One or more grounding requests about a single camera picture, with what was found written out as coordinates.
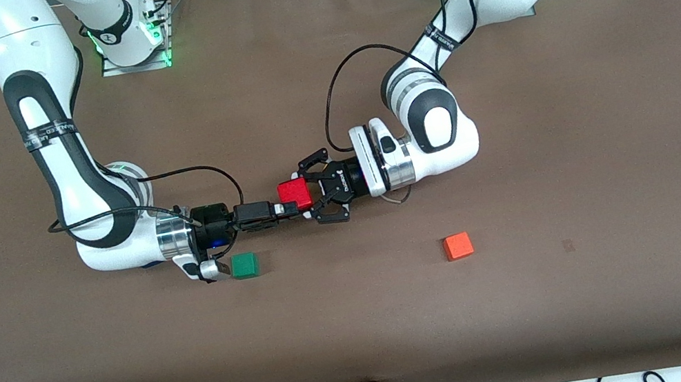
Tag red cube block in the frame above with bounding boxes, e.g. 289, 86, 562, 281
275, 176, 315, 215

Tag green cube block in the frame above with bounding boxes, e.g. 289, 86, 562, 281
229, 251, 261, 281

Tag orange cube block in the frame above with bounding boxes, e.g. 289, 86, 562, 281
441, 230, 476, 263

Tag brown paper table cover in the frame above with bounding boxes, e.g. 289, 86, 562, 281
0, 0, 681, 382

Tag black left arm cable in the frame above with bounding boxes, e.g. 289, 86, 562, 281
302, 0, 501, 156

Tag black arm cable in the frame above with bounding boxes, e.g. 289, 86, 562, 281
41, 159, 248, 254
302, 0, 501, 156

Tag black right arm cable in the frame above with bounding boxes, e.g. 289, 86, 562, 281
41, 159, 248, 254

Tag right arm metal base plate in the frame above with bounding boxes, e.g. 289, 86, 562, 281
92, 2, 175, 79

